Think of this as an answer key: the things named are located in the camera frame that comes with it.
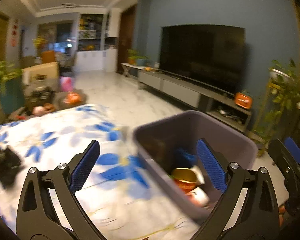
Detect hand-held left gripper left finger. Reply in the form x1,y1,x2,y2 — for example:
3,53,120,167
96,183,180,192
16,140,108,240

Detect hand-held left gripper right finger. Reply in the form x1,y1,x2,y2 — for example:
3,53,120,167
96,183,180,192
195,138,287,240

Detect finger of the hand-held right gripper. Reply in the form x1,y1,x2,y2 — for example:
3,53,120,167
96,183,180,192
284,137,300,164
269,139,294,183

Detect red paper cup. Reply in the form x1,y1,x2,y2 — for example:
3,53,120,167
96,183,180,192
176,180,210,208

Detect grey plastic bin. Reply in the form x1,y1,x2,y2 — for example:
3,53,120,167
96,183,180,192
133,110,258,222

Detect golden cup with peeled lid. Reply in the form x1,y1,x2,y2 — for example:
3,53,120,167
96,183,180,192
170,166,205,188

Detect blue floral tablecloth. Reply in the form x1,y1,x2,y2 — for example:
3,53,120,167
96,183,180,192
0,104,215,240

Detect leafy plant on yellow stand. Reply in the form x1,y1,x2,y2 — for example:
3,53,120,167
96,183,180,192
252,59,300,153

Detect orange fruit ornament on tray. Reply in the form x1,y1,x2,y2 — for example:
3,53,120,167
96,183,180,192
53,91,86,110

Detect orange box ornament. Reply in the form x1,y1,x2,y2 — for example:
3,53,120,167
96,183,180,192
234,92,254,110

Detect orange round ornament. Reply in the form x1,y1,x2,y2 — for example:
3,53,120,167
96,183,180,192
66,92,81,105

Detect black crumpled bag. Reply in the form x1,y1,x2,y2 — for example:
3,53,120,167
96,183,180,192
0,146,24,188

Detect pink bag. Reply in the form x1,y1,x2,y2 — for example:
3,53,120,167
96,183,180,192
59,76,75,92

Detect grey television cabinet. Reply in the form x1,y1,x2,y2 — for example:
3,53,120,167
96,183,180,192
137,69,252,133

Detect glass jar with lid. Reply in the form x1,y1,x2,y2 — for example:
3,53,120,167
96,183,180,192
31,74,50,98

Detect beige armchair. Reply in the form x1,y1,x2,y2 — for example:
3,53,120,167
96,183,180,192
22,62,60,90

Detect plant in teal pot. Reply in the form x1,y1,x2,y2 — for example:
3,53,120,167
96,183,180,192
0,60,25,115

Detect white display cabinet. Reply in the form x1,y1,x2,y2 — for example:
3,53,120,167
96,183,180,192
76,12,120,72

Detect white bench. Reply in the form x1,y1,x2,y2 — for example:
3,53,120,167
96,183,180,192
121,63,150,77

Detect black television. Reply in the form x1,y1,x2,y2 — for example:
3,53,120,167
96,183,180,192
159,25,246,97

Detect orange chair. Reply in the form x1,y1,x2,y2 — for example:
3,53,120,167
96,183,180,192
41,51,56,64

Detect plant in orange pot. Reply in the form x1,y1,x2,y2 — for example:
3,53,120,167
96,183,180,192
127,49,140,65

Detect yellow flowers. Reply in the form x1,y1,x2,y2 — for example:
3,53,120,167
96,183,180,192
33,37,48,49

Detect dark brown door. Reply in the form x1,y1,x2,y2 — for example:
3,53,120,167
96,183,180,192
117,5,138,73

